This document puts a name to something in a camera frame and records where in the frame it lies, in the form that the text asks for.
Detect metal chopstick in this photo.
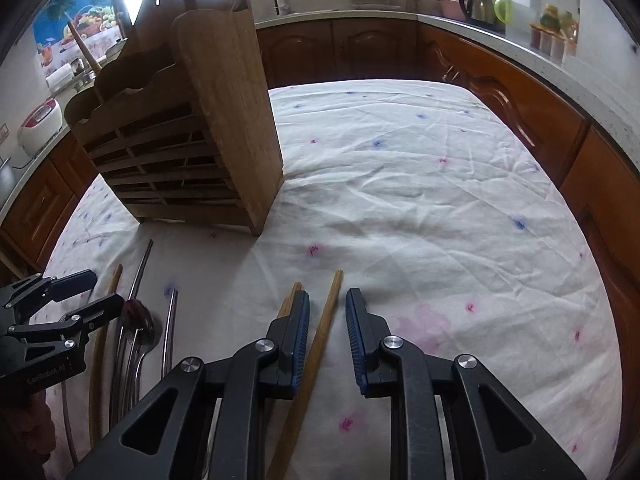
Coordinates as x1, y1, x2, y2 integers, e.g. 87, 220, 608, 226
161, 288, 179, 378
109, 239, 155, 411

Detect person's left hand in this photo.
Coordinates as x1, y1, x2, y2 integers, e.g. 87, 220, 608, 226
0, 387, 55, 480

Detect white floral tablecloth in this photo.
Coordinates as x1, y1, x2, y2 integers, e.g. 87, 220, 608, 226
42, 79, 623, 480

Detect wooden lower kitchen cabinets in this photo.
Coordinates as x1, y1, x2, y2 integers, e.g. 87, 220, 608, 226
0, 17, 640, 461

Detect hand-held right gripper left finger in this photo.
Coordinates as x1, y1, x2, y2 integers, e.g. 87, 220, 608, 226
67, 290, 311, 480

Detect wooden utensil holder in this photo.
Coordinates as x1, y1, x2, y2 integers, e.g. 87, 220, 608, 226
64, 0, 286, 237

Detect steel electric kettle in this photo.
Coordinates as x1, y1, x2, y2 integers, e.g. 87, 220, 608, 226
457, 0, 496, 23

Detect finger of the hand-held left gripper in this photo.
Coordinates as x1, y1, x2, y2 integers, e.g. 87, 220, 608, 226
6, 292, 126, 350
0, 269, 99, 312

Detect metal fork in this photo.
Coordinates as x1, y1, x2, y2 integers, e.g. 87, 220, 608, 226
109, 327, 132, 431

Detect paper towel roll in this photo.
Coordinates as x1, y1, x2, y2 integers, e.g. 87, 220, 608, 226
46, 65, 76, 92

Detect metal spoon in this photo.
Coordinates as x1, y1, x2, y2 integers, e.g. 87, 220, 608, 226
120, 299, 162, 426

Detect set of spice jars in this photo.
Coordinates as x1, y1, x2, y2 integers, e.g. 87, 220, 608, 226
530, 4, 581, 63

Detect white and red rice cooker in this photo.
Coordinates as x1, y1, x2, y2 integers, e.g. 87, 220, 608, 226
17, 97, 66, 158

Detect colourful fruit wall poster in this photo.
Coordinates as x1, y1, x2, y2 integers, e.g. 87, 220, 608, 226
32, 0, 126, 68

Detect long wooden chopstick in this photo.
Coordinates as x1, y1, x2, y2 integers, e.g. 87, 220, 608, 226
66, 21, 105, 103

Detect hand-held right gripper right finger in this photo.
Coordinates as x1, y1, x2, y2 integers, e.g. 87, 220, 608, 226
345, 287, 588, 480

